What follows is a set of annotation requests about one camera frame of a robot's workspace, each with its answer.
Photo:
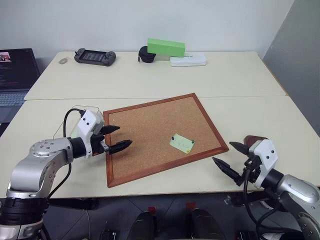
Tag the small round beige object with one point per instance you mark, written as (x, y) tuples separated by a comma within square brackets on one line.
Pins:
[(63, 61)]

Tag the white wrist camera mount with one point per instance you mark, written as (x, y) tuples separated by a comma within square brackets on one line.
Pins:
[(86, 127), (266, 156)]

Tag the light green paper note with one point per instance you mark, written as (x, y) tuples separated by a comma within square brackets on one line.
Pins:
[(181, 143)]

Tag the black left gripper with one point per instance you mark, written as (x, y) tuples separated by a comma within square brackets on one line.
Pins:
[(98, 145)]

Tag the green rectangular block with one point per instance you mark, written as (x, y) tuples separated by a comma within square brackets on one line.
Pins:
[(166, 47)]

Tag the grey laptop with dark screen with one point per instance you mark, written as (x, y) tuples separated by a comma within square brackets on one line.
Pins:
[(15, 72)]

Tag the small red tag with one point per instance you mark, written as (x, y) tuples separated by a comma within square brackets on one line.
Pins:
[(152, 209)]

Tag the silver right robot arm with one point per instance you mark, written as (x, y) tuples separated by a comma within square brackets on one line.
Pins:
[(297, 190)]

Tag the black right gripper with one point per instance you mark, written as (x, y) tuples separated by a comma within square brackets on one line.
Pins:
[(253, 170)]

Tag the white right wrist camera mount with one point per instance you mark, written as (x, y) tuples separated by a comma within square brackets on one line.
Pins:
[(266, 156)]

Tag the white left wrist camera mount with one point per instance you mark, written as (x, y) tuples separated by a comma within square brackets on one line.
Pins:
[(86, 127)]

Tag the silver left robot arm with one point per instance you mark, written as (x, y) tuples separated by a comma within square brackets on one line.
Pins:
[(37, 165)]

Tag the dark grey handheld controller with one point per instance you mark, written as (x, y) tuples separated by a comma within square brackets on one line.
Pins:
[(95, 57)]

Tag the cork board with wooden frame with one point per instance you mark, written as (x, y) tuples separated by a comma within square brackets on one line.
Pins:
[(150, 125)]

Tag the black round pouch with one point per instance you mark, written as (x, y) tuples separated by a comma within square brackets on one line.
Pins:
[(146, 55)]

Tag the white flat box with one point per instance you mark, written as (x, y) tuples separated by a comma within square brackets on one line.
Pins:
[(188, 61)]

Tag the dark rounded shape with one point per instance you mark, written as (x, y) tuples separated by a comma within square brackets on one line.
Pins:
[(143, 226), (203, 223)]

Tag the brown wooden bowl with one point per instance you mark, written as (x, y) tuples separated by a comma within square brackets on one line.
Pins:
[(253, 140)]

